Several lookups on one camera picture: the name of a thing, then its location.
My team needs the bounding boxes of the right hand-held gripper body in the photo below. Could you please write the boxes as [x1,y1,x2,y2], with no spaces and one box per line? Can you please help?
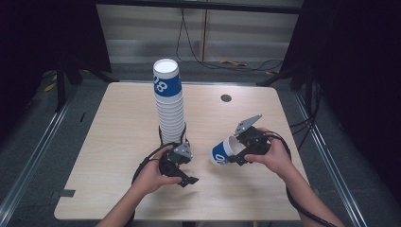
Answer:
[234,113,271,155]

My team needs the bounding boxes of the metal floor rail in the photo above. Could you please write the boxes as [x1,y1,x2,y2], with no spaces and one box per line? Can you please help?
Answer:
[292,91,368,227]
[0,88,79,221]

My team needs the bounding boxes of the person's left hand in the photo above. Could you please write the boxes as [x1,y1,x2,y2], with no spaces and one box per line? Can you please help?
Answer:
[131,147,183,195]

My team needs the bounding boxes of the stack of paper cups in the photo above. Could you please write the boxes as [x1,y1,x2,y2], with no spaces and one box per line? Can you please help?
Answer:
[152,58,187,147]

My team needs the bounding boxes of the grey tape piece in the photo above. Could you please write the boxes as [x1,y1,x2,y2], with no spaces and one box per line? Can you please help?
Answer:
[50,188,77,201]

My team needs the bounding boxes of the black overhead beam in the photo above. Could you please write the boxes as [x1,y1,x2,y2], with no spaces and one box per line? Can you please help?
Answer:
[96,0,305,15]

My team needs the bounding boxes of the yellow strip on floor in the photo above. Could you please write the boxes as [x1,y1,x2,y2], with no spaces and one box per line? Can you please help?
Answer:
[219,60,248,67]

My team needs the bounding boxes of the black cables beside table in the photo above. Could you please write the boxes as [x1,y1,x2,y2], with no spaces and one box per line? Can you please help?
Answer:
[289,84,323,150]

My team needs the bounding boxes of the black hanging floor cable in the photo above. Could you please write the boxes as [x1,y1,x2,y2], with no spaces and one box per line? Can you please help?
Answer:
[175,8,285,73]

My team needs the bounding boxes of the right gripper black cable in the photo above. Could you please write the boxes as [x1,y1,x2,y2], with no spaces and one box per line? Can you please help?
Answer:
[263,131,339,227]

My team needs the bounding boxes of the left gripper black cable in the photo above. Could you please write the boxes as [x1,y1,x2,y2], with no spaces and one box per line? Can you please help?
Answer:
[126,142,178,227]

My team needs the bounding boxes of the single blue white paper cup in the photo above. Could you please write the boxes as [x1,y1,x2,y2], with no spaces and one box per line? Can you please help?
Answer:
[210,135,246,166]

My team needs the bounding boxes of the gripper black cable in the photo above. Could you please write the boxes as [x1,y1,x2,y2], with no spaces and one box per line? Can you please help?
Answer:
[126,142,178,227]
[263,131,339,227]

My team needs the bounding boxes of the black metal stand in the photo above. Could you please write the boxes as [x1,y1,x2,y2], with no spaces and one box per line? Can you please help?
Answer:
[256,64,317,122]
[56,60,119,113]

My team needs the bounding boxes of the person's right hand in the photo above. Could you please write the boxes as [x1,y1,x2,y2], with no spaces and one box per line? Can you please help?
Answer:
[244,127,297,179]

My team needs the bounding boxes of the black curtain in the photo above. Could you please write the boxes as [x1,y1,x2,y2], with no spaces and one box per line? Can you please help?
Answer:
[0,0,112,140]
[280,0,401,202]

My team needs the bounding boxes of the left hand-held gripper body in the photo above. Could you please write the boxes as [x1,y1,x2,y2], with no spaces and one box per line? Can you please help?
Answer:
[159,141,193,178]

